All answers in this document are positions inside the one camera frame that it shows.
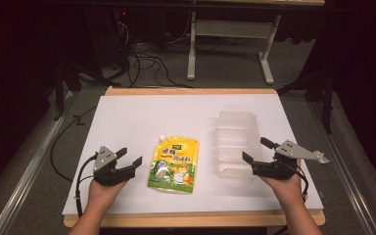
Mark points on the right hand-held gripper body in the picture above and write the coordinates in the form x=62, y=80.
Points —
x=274, y=169

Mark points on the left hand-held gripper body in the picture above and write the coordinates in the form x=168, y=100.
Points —
x=106, y=169

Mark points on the clear plastic container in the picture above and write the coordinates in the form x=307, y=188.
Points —
x=236, y=137

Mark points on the yellow spouted pouch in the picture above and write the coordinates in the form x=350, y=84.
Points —
x=173, y=166

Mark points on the person's right hand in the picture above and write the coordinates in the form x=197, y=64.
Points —
x=289, y=187

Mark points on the person's left hand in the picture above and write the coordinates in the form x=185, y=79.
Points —
x=103, y=194

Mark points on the white table mat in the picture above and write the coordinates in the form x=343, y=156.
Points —
x=163, y=114

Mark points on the black stand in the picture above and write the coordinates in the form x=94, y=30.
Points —
x=326, y=94
x=60, y=84

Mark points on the metal floor rail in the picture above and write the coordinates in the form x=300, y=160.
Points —
x=346, y=169
x=26, y=173

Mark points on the white metal desk frame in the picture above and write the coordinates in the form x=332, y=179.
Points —
x=231, y=28

